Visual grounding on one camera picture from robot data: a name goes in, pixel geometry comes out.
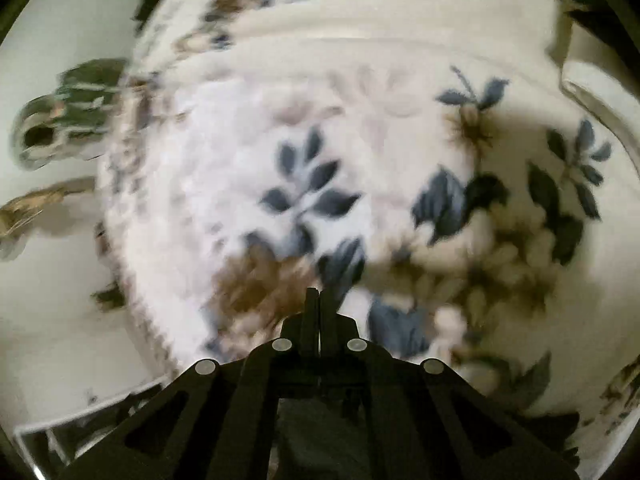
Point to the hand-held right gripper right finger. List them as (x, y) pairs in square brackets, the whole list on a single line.
[(330, 320)]

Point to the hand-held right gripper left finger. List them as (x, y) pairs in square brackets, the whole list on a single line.
[(310, 320)]

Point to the floral bed blanket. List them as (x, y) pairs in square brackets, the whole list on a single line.
[(350, 135)]

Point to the teal storage rack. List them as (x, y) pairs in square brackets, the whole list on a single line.
[(75, 105)]

